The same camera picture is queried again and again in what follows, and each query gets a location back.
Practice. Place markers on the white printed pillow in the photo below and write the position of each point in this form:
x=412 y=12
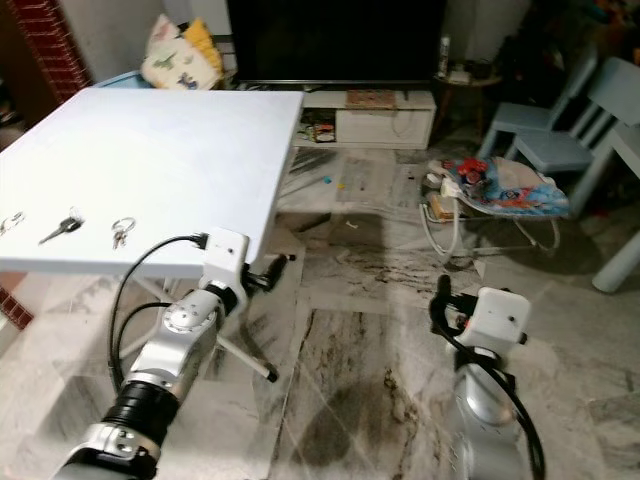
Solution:
x=175 y=62

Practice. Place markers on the pale blue wooden chair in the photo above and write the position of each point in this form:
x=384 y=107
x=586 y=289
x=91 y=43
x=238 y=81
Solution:
x=525 y=115
x=555 y=150

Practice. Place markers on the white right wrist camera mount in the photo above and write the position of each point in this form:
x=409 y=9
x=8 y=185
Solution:
x=500 y=316

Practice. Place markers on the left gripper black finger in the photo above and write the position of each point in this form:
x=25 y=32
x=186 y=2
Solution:
x=277 y=270

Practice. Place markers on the small silver key bunch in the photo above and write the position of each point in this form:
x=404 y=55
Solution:
x=10 y=222

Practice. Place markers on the white television cabinet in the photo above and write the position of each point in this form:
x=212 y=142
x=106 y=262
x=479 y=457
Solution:
x=380 y=128

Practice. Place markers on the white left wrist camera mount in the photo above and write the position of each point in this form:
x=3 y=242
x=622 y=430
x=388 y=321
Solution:
x=225 y=258

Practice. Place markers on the white spray bottle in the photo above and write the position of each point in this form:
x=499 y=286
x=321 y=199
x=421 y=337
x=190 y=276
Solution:
x=446 y=55

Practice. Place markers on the black flat screen television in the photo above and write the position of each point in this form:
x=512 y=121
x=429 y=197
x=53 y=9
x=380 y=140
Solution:
x=335 y=40

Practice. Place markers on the dark wooden side table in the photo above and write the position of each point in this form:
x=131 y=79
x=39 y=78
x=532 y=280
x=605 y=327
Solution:
x=465 y=78

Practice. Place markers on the patterned flat box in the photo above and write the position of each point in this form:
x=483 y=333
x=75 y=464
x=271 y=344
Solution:
x=370 y=99

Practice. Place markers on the light blue plastic table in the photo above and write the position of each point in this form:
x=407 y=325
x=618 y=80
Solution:
x=125 y=80

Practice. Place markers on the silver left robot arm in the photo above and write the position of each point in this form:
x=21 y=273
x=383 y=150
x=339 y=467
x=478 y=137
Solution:
x=160 y=365

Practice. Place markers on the colourful baby bouncer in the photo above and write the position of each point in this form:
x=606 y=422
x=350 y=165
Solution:
x=515 y=185

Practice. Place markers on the black-headed car key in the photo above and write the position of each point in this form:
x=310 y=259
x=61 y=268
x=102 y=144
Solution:
x=71 y=223

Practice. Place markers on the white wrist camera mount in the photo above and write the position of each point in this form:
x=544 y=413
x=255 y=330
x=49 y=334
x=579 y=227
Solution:
x=225 y=258
x=500 y=316

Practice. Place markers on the yellow pillow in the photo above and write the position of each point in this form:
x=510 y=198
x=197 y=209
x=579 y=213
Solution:
x=205 y=42

